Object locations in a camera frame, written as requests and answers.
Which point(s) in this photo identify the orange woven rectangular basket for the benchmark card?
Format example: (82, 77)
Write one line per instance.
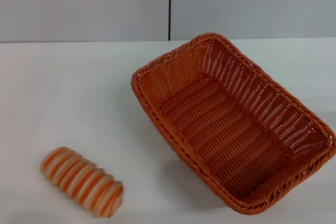
(223, 129)

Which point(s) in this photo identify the orange white striped toy bread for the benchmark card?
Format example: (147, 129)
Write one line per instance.
(81, 182)

